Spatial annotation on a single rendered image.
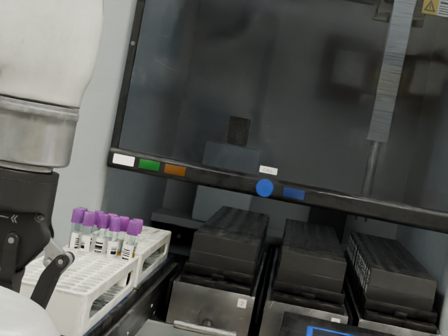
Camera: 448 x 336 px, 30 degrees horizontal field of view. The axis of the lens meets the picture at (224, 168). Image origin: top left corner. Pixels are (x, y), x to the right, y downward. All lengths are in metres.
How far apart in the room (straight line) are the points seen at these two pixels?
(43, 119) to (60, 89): 0.03
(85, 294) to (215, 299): 0.48
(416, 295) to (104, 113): 0.62
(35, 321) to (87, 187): 1.09
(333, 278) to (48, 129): 0.81
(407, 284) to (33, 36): 0.91
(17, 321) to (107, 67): 1.11
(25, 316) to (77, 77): 0.36
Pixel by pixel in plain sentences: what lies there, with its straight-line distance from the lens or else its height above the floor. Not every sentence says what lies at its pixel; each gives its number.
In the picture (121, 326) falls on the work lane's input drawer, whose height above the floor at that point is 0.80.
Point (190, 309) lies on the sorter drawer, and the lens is 1.38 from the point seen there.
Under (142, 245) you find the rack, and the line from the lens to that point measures 1.30.
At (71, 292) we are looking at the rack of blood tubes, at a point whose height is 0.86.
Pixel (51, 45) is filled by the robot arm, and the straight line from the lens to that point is 0.71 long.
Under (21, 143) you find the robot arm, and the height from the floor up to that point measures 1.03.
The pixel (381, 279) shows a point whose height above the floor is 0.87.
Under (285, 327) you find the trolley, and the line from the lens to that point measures 1.14.
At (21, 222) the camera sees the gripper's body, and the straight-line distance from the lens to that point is 0.75.
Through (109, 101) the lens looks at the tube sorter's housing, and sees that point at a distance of 1.47.
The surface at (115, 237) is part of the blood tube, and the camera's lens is 1.16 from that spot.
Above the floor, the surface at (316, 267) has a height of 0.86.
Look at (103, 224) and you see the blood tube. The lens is 1.16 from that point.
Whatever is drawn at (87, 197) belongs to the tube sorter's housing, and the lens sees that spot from 1.48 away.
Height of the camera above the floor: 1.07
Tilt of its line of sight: 3 degrees down
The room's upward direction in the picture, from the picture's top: 11 degrees clockwise
